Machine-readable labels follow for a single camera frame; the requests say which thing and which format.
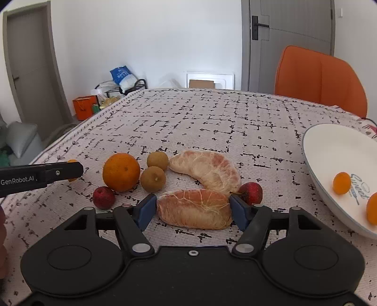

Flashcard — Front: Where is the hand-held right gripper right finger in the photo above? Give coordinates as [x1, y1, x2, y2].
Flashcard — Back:
[229, 195, 323, 259]

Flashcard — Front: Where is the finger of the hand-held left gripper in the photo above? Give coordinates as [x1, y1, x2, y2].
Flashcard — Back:
[37, 161, 84, 188]

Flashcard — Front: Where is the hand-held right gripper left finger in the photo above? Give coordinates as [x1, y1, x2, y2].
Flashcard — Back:
[62, 193, 158, 259]

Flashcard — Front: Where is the small orange kumquat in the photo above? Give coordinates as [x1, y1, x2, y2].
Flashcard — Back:
[333, 172, 352, 195]
[366, 193, 377, 226]
[67, 159, 82, 183]

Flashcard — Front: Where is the straight peeled pomelo segment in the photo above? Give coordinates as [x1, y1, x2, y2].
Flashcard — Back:
[156, 189, 233, 230]

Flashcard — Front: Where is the curved peeled pomelo segment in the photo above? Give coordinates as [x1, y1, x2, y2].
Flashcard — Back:
[168, 150, 241, 195]

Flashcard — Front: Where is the white ceramic plate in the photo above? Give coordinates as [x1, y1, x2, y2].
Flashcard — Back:
[302, 124, 377, 239]

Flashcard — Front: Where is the person's left hand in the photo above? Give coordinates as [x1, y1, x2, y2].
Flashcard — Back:
[0, 203, 7, 280]

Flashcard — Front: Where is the small red hawthorn fruit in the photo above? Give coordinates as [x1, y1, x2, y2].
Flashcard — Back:
[93, 186, 116, 210]
[230, 182, 263, 206]

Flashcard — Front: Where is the grey sofa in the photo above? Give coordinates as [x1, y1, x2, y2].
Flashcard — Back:
[0, 118, 45, 169]

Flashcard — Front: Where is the brown longan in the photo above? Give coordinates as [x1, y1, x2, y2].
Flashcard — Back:
[147, 151, 169, 171]
[140, 166, 166, 193]

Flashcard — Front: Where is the grey sofa cushion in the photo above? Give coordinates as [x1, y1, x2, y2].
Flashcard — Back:
[6, 122, 39, 158]

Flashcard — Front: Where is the large orange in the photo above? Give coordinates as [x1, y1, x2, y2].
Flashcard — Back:
[102, 153, 141, 193]

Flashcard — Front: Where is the orange paper bag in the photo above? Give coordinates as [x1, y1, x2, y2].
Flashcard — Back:
[72, 96, 99, 121]

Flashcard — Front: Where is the patterned white tablecloth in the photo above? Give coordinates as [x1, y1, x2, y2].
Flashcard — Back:
[0, 88, 377, 306]

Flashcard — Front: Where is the plain grey door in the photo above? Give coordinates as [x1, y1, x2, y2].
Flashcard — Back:
[3, 4, 73, 142]

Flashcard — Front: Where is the blue and white plastic bag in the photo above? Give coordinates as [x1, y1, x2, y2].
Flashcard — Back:
[110, 65, 138, 92]

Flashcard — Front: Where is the black metal rack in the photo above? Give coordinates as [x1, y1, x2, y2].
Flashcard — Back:
[124, 78, 148, 96]

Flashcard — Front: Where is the white foam board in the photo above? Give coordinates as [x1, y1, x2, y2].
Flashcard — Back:
[186, 71, 235, 89]

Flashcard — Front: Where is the brown cardboard sheet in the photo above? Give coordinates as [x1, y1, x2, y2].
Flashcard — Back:
[188, 79, 215, 89]

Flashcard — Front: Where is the orange chair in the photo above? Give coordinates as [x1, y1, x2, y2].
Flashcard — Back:
[274, 45, 368, 119]

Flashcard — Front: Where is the black door handle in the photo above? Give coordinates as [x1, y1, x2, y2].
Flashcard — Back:
[252, 15, 270, 40]

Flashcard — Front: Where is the grey door with black handle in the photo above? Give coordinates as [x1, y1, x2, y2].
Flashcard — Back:
[242, 0, 335, 92]

